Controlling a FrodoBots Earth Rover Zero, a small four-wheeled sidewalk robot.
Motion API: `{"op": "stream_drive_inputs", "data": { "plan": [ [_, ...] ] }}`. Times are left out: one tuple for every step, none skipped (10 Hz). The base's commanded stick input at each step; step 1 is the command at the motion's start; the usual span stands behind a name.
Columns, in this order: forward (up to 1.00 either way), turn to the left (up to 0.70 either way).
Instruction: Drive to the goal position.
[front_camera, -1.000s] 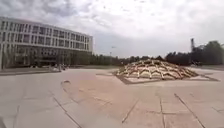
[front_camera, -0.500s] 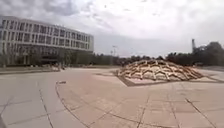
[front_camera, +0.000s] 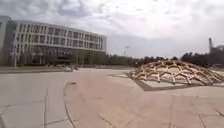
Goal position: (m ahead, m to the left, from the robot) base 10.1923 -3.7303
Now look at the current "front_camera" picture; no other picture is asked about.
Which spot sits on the low raised planter bed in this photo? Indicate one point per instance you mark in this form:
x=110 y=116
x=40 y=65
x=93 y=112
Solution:
x=30 y=69

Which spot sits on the street lamp pole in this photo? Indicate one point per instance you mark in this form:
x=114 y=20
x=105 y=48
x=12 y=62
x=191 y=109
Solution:
x=126 y=51

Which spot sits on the wooden lattice dome structure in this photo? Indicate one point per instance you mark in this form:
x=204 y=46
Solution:
x=173 y=71

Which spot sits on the white multi-storey building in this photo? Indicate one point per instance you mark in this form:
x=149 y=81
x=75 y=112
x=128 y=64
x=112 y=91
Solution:
x=50 y=40

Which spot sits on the row of trees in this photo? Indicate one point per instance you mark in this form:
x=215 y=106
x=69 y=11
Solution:
x=140 y=60

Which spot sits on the beige paved plaza ground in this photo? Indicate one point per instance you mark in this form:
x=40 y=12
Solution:
x=100 y=103

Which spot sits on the tall distant structure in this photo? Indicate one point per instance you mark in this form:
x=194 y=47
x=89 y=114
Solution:
x=210 y=45

